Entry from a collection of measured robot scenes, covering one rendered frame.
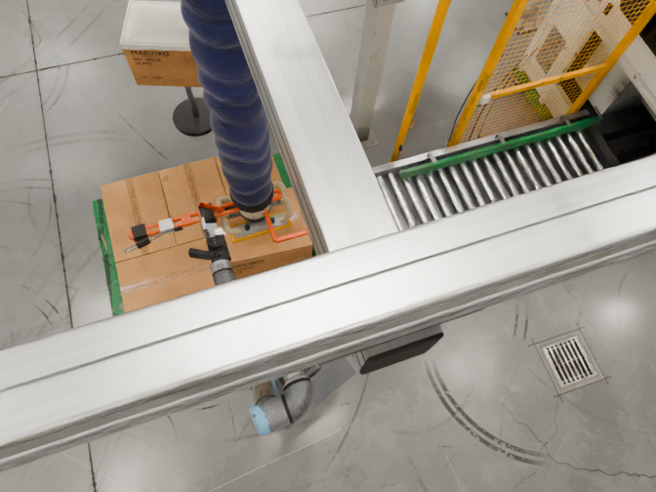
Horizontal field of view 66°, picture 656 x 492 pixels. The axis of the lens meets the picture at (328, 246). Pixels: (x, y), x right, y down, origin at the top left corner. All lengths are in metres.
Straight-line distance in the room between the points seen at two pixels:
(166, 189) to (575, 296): 3.15
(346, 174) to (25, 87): 4.76
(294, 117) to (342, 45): 4.43
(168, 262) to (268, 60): 2.71
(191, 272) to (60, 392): 2.93
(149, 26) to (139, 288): 1.77
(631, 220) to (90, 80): 4.88
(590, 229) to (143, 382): 0.44
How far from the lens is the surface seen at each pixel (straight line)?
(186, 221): 2.74
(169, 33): 3.87
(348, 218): 0.68
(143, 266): 3.48
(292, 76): 0.81
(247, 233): 2.79
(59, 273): 4.29
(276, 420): 2.05
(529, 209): 0.55
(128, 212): 3.68
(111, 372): 0.48
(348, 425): 3.68
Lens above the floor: 3.65
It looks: 66 degrees down
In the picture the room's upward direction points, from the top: 7 degrees clockwise
